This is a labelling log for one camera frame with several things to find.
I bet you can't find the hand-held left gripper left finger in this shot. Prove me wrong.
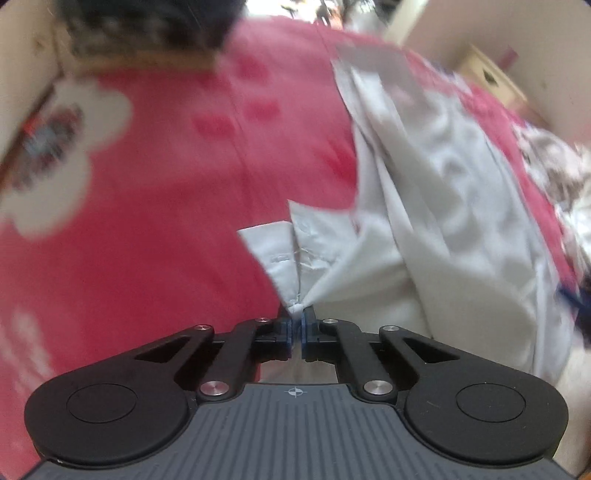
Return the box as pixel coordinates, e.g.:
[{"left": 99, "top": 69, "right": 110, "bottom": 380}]
[{"left": 134, "top": 316, "right": 296, "bottom": 403}]

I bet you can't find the fuzzy grey cardigan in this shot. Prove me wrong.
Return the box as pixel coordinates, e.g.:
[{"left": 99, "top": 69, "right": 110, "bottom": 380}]
[{"left": 512, "top": 122, "right": 591, "bottom": 287}]

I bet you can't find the pink flower print blanket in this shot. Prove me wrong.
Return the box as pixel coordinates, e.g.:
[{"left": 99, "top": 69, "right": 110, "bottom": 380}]
[{"left": 0, "top": 21, "right": 591, "bottom": 467}]

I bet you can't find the white shirt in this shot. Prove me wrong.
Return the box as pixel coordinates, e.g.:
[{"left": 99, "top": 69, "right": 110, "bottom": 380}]
[{"left": 236, "top": 42, "right": 583, "bottom": 384}]

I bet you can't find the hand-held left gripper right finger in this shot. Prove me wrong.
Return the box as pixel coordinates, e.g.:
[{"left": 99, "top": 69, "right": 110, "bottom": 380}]
[{"left": 301, "top": 306, "right": 463, "bottom": 403}]

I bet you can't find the cream nightstand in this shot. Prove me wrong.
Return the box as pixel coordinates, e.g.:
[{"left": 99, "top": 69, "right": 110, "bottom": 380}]
[{"left": 455, "top": 44, "right": 528, "bottom": 112}]

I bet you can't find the stack of dark folded clothes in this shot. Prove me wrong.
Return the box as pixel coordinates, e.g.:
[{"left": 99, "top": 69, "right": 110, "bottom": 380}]
[{"left": 53, "top": 0, "right": 247, "bottom": 75}]

